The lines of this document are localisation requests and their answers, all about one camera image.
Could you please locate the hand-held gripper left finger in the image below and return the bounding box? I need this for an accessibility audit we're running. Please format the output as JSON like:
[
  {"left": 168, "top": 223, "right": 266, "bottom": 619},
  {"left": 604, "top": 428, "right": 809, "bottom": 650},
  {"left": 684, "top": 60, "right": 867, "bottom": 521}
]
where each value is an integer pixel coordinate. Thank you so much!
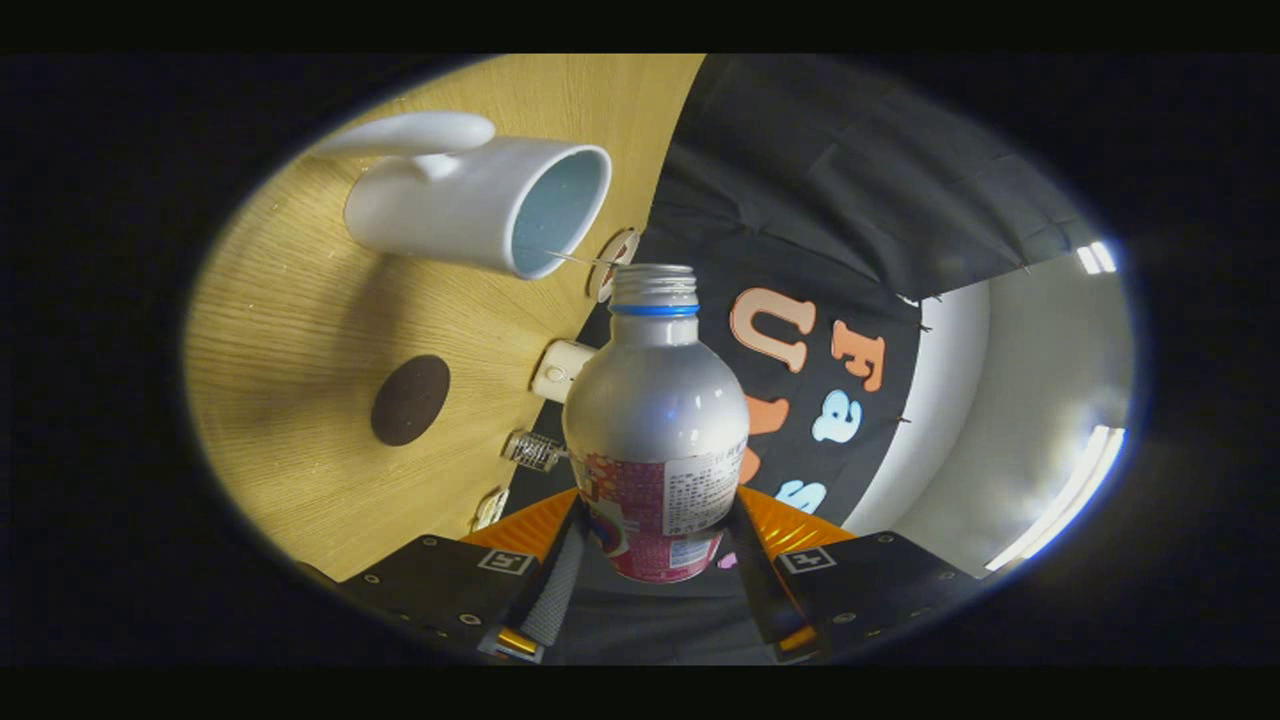
[{"left": 340, "top": 488, "right": 591, "bottom": 663}]

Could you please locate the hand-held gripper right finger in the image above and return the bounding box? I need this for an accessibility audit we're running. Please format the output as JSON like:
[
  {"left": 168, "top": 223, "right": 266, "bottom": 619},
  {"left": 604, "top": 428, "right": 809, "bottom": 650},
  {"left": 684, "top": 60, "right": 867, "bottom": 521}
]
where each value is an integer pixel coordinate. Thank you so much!
[{"left": 725, "top": 487, "right": 986, "bottom": 663}]

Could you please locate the silver juice bottle red label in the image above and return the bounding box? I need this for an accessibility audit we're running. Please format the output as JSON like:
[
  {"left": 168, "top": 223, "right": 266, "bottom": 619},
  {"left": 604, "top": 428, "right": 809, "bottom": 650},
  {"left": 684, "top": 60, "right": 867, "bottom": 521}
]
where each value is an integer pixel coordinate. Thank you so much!
[{"left": 562, "top": 264, "right": 751, "bottom": 584}]

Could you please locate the dark round coaster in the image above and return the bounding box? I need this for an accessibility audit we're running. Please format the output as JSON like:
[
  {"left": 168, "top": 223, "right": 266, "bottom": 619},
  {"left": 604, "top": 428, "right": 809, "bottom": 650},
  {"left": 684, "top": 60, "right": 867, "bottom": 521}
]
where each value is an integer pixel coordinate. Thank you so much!
[{"left": 371, "top": 354, "right": 452, "bottom": 447}]

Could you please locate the white cup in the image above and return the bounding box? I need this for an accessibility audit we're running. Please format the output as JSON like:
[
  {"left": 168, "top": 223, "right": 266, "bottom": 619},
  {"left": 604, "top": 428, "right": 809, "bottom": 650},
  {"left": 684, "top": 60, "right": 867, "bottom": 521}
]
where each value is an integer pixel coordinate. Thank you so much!
[{"left": 310, "top": 110, "right": 613, "bottom": 281}]

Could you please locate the white divided sauce tray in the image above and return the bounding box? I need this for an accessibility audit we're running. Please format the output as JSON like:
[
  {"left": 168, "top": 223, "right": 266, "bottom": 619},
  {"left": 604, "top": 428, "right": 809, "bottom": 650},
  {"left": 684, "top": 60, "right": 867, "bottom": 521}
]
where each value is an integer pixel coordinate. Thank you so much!
[{"left": 470, "top": 487, "right": 511, "bottom": 534}]

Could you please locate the white toaster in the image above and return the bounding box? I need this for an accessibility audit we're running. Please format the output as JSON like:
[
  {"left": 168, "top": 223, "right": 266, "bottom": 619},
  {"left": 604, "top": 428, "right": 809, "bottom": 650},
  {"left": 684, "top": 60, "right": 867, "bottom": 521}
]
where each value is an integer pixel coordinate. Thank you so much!
[{"left": 530, "top": 339, "right": 598, "bottom": 405}]

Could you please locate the white plate with red food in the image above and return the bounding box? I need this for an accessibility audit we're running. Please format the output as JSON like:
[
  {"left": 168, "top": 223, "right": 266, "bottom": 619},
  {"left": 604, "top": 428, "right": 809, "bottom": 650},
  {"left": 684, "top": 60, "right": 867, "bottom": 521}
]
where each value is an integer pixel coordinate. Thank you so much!
[{"left": 586, "top": 228, "right": 641, "bottom": 304}]

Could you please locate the wooden table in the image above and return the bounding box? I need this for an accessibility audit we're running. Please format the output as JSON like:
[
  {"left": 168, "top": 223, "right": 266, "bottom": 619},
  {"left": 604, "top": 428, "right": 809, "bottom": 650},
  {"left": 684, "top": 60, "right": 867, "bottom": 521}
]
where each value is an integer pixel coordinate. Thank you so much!
[{"left": 185, "top": 55, "right": 707, "bottom": 583}]

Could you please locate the black backdrop cloth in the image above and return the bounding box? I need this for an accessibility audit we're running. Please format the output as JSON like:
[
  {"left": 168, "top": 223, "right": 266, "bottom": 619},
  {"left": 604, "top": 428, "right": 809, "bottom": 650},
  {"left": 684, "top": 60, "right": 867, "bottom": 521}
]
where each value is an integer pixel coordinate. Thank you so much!
[{"left": 500, "top": 55, "right": 1101, "bottom": 666}]

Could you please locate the wire mesh utensil holder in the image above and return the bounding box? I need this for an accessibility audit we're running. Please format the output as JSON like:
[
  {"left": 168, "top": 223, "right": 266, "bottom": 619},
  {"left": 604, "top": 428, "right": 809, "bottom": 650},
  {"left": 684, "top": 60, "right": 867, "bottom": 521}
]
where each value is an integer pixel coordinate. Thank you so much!
[{"left": 500, "top": 430, "right": 571, "bottom": 473}]

